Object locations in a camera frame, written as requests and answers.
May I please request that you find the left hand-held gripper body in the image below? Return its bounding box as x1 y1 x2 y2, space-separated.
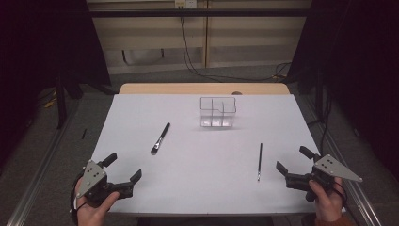
75 159 135 208

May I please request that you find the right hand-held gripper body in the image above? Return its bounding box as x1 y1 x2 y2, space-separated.
284 153 364 202

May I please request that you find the thin black makeup brush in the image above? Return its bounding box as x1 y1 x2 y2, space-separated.
257 142 263 183

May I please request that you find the black marker pen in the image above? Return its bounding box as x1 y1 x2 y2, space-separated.
150 121 171 156

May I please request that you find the clear acrylic organizer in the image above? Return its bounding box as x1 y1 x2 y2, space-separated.
199 96 237 128

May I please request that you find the person's right hand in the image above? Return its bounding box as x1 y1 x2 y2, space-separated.
309 178 344 222

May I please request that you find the person's left hand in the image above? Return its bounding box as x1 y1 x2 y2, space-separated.
74 177 120 226

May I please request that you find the white table sheet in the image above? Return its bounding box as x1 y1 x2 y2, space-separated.
70 93 346 217

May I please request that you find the black metal stand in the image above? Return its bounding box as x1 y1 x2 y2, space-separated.
56 73 69 130

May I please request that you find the wooden table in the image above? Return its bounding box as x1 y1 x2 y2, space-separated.
118 82 291 96

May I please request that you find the dark curtain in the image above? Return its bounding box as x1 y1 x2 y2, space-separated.
286 0 399 180
0 0 111 164

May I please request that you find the black horizontal bar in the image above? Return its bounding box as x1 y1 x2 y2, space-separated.
88 8 311 18

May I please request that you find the left hand-held gripper cable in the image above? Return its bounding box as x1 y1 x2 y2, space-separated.
70 173 89 226

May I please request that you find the metal floor rail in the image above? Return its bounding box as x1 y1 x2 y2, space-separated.
300 93 384 226
6 103 81 226

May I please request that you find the long black wall cable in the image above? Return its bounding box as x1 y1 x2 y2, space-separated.
179 6 293 83

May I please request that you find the wooden post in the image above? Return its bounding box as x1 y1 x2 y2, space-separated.
201 0 211 69

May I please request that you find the white wall socket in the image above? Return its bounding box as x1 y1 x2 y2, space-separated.
174 0 198 9

